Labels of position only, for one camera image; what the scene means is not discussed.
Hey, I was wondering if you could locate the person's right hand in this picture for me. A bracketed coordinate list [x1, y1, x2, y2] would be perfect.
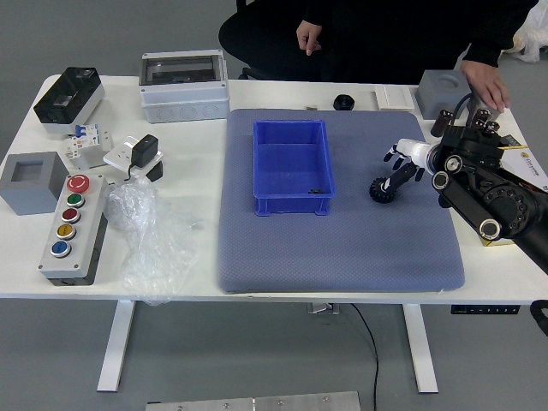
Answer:
[295, 20, 323, 56]

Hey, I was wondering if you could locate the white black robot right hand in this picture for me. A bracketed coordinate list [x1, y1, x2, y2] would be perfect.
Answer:
[380, 137, 437, 193]

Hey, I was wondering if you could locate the person's left hand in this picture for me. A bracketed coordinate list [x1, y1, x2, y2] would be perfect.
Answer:
[460, 58, 511, 111]

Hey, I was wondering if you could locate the big black gear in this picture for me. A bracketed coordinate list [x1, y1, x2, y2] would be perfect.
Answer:
[369, 176, 399, 205]

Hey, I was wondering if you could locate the grey-blue padded mat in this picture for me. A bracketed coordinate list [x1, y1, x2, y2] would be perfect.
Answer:
[217, 108, 467, 295]

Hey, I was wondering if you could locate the grey box with round hole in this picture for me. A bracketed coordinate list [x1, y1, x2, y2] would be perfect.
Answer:
[415, 69, 472, 121]

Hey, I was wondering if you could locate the yellow white cardboard box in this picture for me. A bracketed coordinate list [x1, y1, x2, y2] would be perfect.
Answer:
[479, 145, 548, 247]

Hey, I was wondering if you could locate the blue plastic box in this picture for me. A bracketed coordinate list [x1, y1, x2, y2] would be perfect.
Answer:
[251, 118, 336, 217]

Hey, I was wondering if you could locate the grey five-button control box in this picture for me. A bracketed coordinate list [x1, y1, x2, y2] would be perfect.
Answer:
[37, 173, 109, 287]

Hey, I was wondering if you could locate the white crumpled plastic bag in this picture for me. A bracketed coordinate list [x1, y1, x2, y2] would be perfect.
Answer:
[503, 6, 548, 63]

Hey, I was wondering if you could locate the person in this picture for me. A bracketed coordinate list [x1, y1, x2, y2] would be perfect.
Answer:
[303, 0, 543, 86]

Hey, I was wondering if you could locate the black table control panel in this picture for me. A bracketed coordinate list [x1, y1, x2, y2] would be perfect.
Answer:
[450, 304, 521, 315]

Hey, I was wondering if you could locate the white table leg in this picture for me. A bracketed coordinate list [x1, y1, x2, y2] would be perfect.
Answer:
[402, 303, 440, 394]
[96, 299, 137, 393]

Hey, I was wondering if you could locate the black power adapter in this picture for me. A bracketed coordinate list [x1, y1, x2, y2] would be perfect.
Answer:
[126, 134, 159, 182]

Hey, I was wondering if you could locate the white blue circuit breaker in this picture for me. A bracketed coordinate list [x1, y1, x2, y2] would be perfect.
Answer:
[63, 122, 115, 170]

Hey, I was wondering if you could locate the clear plastic bag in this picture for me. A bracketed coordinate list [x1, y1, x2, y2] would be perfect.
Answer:
[102, 177, 205, 307]

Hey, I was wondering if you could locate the grey block with square recess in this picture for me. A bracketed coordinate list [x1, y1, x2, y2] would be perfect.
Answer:
[0, 151, 70, 217]

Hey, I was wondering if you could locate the grey red-button switch box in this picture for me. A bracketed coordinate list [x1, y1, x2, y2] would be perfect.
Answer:
[467, 92, 502, 121]

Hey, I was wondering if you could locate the white wall switch panel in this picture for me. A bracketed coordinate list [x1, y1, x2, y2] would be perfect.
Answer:
[374, 84, 416, 111]

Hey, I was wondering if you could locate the grey enclosure with clear lid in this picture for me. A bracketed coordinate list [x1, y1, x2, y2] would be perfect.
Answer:
[139, 50, 231, 125]

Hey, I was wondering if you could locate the metal bracket under table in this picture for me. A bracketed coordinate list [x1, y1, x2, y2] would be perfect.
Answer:
[306, 302, 342, 316]

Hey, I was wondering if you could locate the black floor cable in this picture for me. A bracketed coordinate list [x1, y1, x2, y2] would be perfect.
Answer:
[350, 302, 380, 411]

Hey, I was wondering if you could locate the white wall socket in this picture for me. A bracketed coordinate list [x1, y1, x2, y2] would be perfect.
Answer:
[103, 135, 166, 181]

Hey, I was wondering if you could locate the black and white switch box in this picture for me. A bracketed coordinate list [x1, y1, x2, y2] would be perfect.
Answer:
[33, 66, 106, 139]

